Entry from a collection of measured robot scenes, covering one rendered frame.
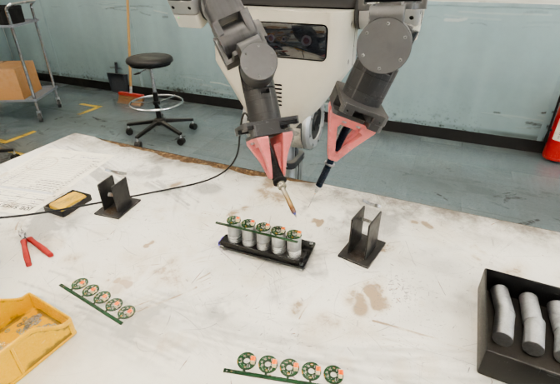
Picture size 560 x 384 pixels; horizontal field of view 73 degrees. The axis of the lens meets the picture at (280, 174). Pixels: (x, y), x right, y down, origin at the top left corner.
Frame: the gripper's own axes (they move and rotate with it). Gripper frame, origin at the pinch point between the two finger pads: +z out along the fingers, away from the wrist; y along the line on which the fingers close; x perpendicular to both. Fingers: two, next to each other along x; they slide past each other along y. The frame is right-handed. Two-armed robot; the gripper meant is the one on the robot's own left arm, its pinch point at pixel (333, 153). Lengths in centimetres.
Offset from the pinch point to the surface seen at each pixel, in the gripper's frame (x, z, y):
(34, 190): -54, 42, -20
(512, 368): 25.5, 9.2, 21.7
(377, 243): 16.0, 15.7, -4.3
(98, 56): -187, 134, -359
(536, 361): 31.3, 10.0, 18.6
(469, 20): 108, -30, -235
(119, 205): -32.9, 32.2, -12.5
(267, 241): -3.8, 19.4, 0.4
